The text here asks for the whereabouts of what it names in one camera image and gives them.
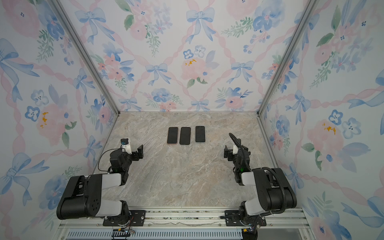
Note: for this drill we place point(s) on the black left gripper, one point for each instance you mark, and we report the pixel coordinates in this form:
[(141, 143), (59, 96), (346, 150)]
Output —
[(136, 158)]

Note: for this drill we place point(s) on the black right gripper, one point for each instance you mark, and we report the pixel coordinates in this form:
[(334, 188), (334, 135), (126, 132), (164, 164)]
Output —
[(230, 153)]

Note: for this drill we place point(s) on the pink phone case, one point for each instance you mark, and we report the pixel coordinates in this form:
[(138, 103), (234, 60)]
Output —
[(172, 143)]

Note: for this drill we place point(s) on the silver edged phone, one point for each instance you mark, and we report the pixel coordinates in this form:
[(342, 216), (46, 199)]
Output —
[(172, 135)]

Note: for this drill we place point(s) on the light blue phone case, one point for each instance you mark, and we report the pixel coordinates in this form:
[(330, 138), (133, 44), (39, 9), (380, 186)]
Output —
[(200, 142)]

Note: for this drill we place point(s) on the black phone case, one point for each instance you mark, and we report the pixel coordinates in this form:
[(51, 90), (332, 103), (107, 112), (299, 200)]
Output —
[(185, 136)]

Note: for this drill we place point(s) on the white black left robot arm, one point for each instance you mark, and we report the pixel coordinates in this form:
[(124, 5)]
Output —
[(82, 197)]

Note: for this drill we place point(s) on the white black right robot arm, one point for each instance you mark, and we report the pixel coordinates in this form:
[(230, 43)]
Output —
[(274, 194)]

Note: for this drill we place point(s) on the white vent grille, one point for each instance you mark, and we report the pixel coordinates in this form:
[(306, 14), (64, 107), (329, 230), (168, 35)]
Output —
[(155, 234)]

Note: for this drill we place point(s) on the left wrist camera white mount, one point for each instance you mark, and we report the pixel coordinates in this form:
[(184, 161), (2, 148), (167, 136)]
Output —
[(126, 146)]

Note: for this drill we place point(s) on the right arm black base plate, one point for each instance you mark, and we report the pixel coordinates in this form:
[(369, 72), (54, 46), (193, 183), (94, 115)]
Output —
[(234, 218)]

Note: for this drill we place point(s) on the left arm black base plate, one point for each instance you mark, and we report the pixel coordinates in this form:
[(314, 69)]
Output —
[(138, 218)]

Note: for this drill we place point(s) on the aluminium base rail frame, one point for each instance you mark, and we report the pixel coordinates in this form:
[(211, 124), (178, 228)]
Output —
[(291, 225)]

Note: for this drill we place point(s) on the aluminium corner post left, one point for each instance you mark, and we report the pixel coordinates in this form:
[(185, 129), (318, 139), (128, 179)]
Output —
[(70, 29)]

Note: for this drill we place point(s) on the aluminium corner post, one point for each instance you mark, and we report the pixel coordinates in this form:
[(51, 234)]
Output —
[(307, 14), (70, 29)]

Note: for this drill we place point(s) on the aluminium corner post right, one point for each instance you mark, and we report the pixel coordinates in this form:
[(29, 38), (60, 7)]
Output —
[(307, 14)]

